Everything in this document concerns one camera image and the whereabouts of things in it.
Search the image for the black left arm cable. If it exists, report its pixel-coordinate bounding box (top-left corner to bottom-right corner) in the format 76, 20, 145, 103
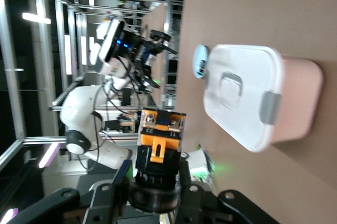
91, 55, 148, 156

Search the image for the white lidded pink lunch box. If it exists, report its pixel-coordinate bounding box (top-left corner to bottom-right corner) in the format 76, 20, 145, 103
202, 43, 324, 153

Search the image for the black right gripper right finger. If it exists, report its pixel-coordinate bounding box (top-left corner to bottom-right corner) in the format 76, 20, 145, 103
175, 160, 280, 224

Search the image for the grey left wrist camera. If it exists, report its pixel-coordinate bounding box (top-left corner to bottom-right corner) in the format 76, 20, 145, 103
98, 18, 125, 63

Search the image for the aluminium frame cage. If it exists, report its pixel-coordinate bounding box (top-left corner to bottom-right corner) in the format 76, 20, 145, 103
0, 0, 188, 172

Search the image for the orange and black switch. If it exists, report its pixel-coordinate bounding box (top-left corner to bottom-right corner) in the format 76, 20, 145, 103
127, 108, 188, 213

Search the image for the light blue round plate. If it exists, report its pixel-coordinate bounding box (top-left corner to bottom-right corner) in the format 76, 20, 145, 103
192, 44, 211, 80

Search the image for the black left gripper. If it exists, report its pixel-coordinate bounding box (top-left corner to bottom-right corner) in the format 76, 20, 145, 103
115, 31, 177, 89

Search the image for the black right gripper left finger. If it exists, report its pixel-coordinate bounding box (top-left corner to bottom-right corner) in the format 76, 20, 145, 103
7, 159, 132, 224

